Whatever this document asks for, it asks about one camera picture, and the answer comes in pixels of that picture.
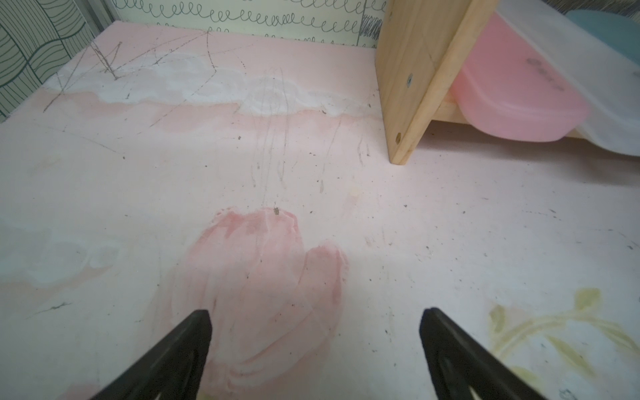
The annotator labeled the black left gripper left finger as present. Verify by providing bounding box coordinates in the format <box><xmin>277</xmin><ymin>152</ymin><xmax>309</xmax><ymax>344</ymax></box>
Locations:
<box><xmin>93</xmin><ymin>309</ymin><xmax>213</xmax><ymax>400</ymax></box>

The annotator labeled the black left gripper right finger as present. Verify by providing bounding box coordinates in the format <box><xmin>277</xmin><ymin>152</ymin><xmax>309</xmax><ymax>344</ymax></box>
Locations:
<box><xmin>419</xmin><ymin>308</ymin><xmax>543</xmax><ymax>400</ymax></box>

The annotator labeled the pink pencil case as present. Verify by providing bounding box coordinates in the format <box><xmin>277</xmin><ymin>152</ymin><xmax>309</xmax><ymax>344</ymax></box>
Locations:
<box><xmin>450</xmin><ymin>13</ymin><xmax>590</xmax><ymax>143</ymax></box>

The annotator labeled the teal pencil case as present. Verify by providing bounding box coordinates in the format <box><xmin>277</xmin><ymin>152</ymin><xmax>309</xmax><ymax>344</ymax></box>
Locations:
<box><xmin>566</xmin><ymin>10</ymin><xmax>639</xmax><ymax>64</ymax></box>

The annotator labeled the wooden shelf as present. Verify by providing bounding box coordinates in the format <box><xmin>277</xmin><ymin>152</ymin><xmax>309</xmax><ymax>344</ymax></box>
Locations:
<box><xmin>374</xmin><ymin>0</ymin><xmax>586</xmax><ymax>166</ymax></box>

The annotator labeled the small clear pencil case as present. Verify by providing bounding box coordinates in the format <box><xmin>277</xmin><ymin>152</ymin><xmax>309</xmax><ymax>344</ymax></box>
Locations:
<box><xmin>497</xmin><ymin>1</ymin><xmax>639</xmax><ymax>157</ymax></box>

